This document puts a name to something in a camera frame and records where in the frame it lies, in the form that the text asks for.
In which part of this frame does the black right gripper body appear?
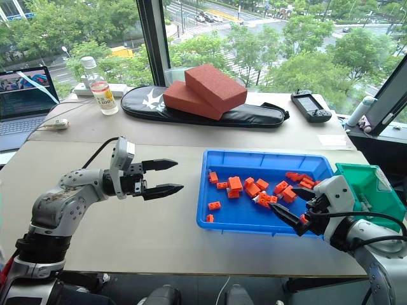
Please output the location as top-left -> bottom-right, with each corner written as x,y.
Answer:
305,194 -> 331,238

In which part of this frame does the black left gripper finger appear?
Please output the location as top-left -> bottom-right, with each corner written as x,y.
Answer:
141,158 -> 179,173
142,183 -> 185,201

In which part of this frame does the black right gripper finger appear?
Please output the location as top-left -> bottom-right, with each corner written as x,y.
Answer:
291,187 -> 316,202
268,203 -> 308,237

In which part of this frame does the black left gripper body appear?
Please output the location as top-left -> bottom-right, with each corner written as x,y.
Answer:
120,163 -> 149,198

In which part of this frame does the green plastic bin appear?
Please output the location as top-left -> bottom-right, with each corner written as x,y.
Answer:
335,162 -> 407,234

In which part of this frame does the blue plastic tray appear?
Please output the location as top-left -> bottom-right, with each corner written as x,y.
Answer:
196,149 -> 335,240

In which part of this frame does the white paper label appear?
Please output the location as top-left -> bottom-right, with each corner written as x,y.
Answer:
316,133 -> 349,148

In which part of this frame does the large red brick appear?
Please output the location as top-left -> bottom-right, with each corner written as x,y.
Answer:
184,63 -> 249,114
162,79 -> 224,121

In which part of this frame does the white power strip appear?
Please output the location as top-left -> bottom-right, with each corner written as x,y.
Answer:
73,83 -> 128,97

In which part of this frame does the black side table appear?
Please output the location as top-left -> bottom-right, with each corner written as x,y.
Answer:
345,126 -> 407,189

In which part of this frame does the clear bottle with white cap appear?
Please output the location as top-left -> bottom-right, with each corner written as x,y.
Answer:
80,56 -> 120,116

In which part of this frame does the black handheld controller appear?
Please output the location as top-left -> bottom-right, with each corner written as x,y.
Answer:
290,89 -> 333,123

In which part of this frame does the black racket bag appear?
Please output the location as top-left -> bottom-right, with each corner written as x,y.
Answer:
120,85 -> 291,128

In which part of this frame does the dark rounded shape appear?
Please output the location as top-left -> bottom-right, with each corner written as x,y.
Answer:
139,283 -> 183,305
223,283 -> 256,305

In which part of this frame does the small pink object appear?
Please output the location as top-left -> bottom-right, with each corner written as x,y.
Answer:
359,115 -> 373,133

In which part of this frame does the white plug adapter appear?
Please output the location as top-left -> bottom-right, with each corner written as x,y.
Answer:
42,118 -> 70,132

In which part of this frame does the white thermos bottle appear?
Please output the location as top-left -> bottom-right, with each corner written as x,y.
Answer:
345,95 -> 376,128

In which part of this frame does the open laptop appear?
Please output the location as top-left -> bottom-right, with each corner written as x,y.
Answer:
0,65 -> 61,152

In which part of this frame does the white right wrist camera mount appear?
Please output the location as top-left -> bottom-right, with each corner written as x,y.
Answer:
313,175 -> 357,238

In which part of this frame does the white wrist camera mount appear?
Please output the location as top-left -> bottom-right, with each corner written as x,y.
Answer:
109,136 -> 136,200
313,175 -> 357,238

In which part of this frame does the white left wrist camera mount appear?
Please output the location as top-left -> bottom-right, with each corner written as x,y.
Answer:
109,136 -> 136,200

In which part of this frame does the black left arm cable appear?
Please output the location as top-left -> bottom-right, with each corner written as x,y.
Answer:
81,137 -> 120,170

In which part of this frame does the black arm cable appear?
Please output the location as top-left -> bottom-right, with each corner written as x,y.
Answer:
308,210 -> 407,247
81,137 -> 120,170

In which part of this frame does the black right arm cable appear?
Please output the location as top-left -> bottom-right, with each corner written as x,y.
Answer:
308,210 -> 407,247

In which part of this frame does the dark window frame pillar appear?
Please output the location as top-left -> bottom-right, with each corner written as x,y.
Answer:
136,0 -> 170,87

